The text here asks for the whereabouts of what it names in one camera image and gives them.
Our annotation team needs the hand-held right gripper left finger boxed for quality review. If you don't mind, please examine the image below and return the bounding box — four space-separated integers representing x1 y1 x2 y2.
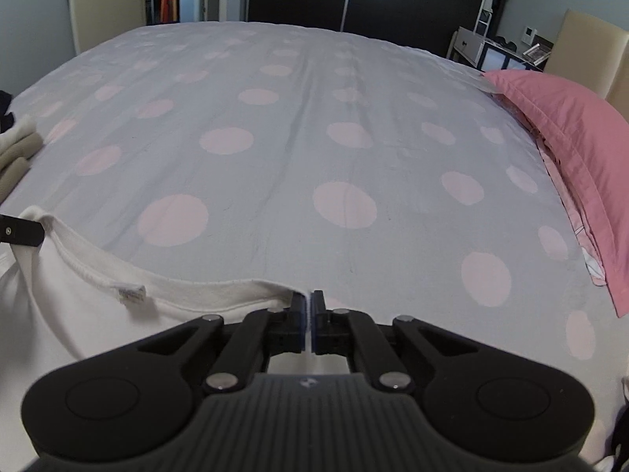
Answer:
136 291 308 394

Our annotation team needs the white folded garment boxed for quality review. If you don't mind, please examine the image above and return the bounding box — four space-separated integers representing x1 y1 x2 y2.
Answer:
0 115 39 147

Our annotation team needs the cream door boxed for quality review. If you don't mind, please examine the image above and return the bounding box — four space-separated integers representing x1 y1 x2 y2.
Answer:
66 0 148 55

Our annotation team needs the white nightstand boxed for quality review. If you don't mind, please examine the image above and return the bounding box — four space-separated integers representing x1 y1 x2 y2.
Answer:
447 27 546 74

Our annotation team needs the pink pillow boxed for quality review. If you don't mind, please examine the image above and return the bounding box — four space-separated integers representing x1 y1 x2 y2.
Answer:
484 70 629 318

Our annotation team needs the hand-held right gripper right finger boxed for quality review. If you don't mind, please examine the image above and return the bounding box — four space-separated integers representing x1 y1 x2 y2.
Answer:
309 290 480 394

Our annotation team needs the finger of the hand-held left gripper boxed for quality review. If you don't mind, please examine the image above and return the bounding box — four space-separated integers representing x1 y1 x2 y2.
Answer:
0 214 46 247

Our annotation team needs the white sweatshirt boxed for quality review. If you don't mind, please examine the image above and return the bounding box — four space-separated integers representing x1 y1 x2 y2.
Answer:
0 205 357 458

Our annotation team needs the black wardrobe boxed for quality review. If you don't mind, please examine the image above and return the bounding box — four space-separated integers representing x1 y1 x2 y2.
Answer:
246 0 495 60

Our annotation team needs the bed with polka dot sheet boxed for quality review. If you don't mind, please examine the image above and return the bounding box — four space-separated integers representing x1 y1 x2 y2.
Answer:
0 20 629 404

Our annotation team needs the clear acrylic holder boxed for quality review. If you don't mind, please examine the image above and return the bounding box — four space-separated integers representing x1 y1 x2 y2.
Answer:
522 42 555 64

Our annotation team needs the cream padded headboard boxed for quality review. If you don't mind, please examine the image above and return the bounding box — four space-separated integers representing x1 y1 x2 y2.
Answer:
543 7 629 121

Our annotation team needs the stack of folded clothes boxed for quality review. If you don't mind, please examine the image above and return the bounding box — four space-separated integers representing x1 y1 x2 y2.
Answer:
0 133 44 202

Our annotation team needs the dark floral garment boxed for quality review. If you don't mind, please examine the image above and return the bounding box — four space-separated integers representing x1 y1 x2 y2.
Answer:
0 89 15 131

